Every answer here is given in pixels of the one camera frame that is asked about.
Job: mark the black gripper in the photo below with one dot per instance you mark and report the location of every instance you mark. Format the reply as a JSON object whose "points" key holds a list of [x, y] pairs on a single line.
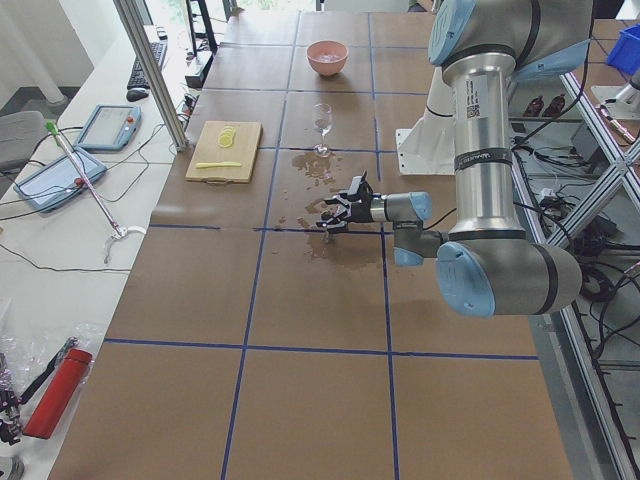
{"points": [[363, 212]]}

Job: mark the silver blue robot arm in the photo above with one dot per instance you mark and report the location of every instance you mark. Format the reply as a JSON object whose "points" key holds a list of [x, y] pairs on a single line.
{"points": [[485, 264]]}

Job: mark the clear wine glass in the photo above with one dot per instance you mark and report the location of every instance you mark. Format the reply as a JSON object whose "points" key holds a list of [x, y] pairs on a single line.
{"points": [[322, 122]]}

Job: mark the pink bowl of ice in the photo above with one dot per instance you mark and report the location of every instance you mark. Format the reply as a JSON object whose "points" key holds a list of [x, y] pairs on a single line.
{"points": [[327, 57]]}

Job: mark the bamboo cutting board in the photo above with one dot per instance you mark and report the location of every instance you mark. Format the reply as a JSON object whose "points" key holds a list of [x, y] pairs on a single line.
{"points": [[244, 150]]}

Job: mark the yellow plastic knife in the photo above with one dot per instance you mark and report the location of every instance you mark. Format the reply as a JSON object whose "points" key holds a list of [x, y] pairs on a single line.
{"points": [[223, 164]]}

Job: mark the black computer mouse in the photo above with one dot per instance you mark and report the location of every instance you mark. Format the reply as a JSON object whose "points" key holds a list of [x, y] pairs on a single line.
{"points": [[136, 94]]}

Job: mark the blue teach pendant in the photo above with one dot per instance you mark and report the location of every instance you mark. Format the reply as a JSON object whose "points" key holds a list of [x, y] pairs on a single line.
{"points": [[51, 186], [110, 128]]}

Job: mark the pink reacher grabber stick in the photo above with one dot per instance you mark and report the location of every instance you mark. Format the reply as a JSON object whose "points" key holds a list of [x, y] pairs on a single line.
{"points": [[120, 232]]}

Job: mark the blue storage bin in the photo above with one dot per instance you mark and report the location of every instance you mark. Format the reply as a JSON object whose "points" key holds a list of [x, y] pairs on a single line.
{"points": [[625, 53]]}

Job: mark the red thermos bottle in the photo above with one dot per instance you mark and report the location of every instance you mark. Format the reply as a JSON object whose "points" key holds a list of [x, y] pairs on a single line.
{"points": [[58, 394]]}

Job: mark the aluminium frame post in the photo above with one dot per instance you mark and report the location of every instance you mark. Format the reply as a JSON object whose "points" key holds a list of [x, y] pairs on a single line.
{"points": [[134, 27]]}

